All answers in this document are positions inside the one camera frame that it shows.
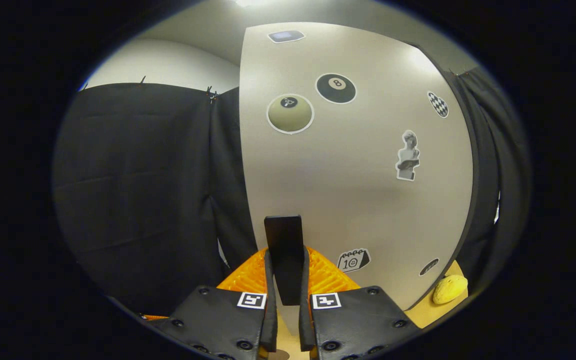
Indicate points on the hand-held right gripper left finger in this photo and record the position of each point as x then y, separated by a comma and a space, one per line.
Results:
218, 320

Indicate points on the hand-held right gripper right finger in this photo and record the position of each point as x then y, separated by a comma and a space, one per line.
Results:
358, 320

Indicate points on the round brown coaster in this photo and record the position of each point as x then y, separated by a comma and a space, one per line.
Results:
280, 356

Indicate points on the yellow plush toy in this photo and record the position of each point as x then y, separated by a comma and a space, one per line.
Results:
450, 289

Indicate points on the black backdrop cloth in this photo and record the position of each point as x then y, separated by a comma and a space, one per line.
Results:
143, 200

